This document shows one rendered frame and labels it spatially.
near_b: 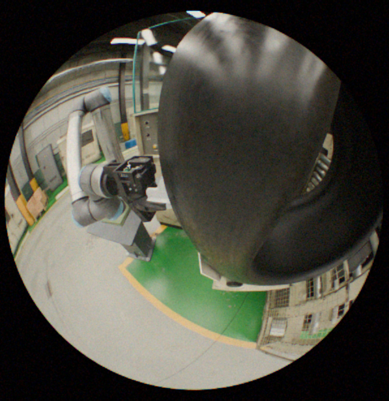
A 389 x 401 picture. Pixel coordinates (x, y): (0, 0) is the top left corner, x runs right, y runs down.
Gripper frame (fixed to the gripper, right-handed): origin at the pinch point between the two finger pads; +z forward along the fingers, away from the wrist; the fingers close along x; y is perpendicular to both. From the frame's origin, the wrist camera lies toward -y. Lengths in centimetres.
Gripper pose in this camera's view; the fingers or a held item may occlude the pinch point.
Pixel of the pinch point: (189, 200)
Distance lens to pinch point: 22.8
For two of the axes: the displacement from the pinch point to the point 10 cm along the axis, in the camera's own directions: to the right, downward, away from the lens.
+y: 0.1, -7.3, -6.8
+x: 2.4, -6.6, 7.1
